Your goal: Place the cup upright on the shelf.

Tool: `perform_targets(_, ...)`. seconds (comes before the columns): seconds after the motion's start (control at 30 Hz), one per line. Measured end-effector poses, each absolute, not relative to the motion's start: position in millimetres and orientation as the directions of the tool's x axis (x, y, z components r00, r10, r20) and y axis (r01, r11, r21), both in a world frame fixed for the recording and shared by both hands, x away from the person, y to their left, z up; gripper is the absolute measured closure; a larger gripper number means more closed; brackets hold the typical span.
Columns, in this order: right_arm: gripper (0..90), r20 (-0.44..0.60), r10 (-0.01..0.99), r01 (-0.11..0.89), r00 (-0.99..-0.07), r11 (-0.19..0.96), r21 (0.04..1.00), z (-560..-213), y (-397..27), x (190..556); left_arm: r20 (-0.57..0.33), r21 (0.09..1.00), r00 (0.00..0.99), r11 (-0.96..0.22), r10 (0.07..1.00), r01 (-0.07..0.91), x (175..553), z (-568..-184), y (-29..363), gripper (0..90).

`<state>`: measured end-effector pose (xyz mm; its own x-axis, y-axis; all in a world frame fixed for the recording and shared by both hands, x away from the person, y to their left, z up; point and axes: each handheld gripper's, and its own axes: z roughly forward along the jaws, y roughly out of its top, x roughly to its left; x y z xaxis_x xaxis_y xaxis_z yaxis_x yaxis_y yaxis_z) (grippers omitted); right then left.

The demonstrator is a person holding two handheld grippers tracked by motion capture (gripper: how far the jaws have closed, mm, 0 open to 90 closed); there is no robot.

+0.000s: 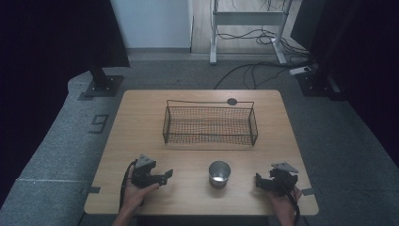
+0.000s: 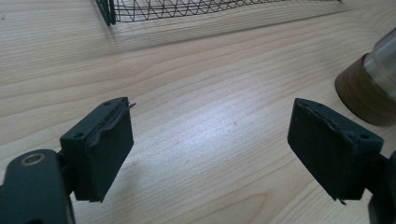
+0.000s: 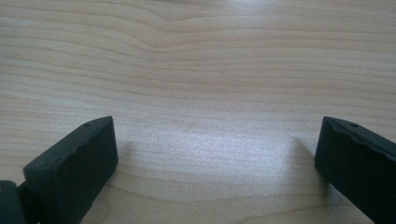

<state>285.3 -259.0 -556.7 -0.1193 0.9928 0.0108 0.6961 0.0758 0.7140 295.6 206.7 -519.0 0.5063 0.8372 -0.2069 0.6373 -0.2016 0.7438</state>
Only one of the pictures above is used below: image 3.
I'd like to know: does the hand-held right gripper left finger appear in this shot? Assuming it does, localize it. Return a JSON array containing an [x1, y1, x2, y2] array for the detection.
[[17, 116, 120, 224]]

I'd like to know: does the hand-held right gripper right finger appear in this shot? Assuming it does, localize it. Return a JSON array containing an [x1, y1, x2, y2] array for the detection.
[[314, 116, 396, 224]]

